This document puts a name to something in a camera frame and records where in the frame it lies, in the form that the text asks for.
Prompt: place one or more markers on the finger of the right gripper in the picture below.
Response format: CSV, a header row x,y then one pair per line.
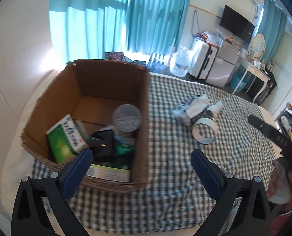
x,y
284,143

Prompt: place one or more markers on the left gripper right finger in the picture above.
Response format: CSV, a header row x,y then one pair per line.
x,y
253,216

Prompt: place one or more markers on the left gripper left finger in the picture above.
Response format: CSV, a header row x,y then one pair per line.
x,y
29,216

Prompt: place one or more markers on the green white medicine box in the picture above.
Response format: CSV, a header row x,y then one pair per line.
x,y
65,139

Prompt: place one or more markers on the wooden chair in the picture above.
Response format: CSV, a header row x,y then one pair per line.
x,y
284,120

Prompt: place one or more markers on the white tube bottle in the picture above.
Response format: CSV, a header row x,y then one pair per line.
x,y
213,110

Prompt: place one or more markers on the white vanity desk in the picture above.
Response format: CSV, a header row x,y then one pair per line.
x,y
260,83

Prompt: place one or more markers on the teal waste bin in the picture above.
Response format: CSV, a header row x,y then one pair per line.
x,y
235,84

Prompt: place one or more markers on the flat green white package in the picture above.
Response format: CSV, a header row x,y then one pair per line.
x,y
109,173

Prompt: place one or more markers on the white crumpled cloth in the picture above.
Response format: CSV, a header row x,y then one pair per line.
x,y
203,100

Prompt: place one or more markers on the black small box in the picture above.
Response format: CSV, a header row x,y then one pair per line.
x,y
102,146

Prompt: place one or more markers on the oval vanity mirror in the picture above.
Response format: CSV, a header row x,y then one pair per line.
x,y
257,47

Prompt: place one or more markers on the checkered bed cloth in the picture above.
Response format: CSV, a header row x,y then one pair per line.
x,y
174,198

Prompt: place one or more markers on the silver mini fridge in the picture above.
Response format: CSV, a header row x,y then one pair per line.
x,y
223,65

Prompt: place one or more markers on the black white patterned pouch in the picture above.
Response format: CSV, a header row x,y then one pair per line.
x,y
187,111

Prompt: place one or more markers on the white suitcase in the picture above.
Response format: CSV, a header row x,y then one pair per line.
x,y
204,55

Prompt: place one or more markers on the brown cardboard box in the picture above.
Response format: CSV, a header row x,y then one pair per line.
x,y
90,90

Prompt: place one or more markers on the large water jug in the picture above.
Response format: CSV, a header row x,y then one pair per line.
x,y
180,62

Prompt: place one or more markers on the dark floral bag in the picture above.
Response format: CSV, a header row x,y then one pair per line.
x,y
114,56

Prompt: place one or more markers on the teal window curtain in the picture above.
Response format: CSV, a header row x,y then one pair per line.
x,y
88,29

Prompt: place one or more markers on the black wall television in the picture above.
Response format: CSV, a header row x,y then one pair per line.
x,y
237,24

